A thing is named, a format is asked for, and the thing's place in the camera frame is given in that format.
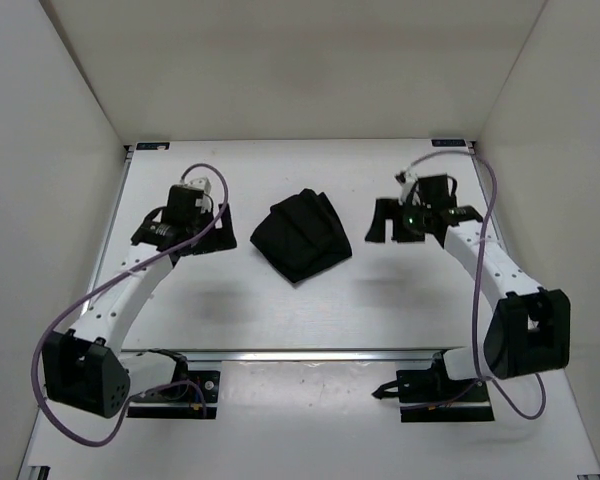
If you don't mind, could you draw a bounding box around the left blue corner label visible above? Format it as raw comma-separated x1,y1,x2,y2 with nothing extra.
135,142,170,151

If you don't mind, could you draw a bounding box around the aluminium table front rail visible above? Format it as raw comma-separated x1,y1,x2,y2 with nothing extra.
179,349,544,364

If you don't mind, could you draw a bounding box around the blue corner label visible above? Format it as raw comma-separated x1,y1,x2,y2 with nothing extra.
135,142,170,151
431,138,467,148

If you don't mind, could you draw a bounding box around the black pleated skirt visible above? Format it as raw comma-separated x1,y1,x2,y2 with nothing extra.
250,188,352,284

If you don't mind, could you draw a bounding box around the right blue corner label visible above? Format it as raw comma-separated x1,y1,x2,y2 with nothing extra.
431,138,467,148

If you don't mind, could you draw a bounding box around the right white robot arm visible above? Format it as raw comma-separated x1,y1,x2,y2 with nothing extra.
365,171,571,401

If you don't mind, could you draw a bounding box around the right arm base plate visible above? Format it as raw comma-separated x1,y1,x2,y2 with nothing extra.
372,368,495,423

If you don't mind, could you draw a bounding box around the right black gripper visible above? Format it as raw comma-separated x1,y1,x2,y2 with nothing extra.
365,199,430,245

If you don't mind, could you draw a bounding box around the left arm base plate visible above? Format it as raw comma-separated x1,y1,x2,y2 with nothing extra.
127,369,221,420

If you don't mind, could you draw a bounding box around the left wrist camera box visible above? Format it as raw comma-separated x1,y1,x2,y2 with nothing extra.
186,177,212,195

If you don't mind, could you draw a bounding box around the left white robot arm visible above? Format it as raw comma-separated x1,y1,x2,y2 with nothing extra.
42,177,237,418

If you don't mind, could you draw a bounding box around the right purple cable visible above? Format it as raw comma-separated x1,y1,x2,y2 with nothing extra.
394,149,549,420

